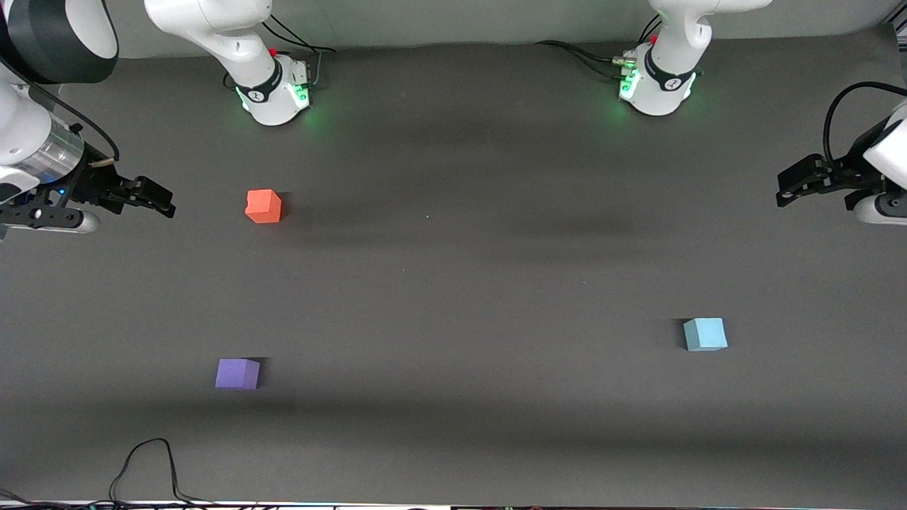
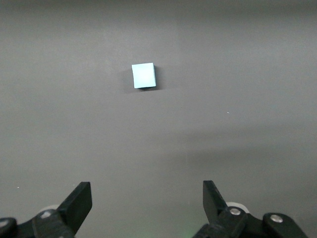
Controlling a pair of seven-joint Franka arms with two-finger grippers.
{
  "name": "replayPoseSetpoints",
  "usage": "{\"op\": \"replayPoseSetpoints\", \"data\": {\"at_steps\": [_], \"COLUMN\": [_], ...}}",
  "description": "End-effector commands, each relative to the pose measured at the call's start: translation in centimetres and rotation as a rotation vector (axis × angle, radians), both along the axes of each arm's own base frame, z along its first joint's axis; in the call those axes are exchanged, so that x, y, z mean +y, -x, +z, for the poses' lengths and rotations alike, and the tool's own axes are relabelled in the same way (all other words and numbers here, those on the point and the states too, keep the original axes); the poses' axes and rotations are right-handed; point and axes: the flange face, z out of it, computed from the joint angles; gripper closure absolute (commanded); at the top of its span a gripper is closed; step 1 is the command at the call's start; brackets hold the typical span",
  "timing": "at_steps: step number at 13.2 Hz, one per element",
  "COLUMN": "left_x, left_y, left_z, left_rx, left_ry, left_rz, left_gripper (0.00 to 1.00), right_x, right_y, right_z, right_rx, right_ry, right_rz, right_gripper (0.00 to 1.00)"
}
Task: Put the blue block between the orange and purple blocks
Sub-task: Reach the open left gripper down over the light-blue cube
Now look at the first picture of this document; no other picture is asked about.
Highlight light blue foam block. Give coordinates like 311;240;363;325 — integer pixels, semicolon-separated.
683;317;728;352

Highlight orange foam block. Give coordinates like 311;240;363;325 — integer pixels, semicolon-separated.
245;188;283;225

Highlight purple foam block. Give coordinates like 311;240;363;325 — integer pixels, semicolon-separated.
215;358;261;391

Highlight black right arm base cables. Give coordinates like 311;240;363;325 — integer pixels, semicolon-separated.
261;13;339;91

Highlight black arm base cables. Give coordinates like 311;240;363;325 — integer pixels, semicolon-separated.
534;13;664;83
261;13;339;91

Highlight black left arm base cables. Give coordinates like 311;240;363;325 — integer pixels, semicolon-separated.
534;13;664;83

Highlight thin black looped cable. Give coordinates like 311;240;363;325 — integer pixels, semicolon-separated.
108;438;217;508

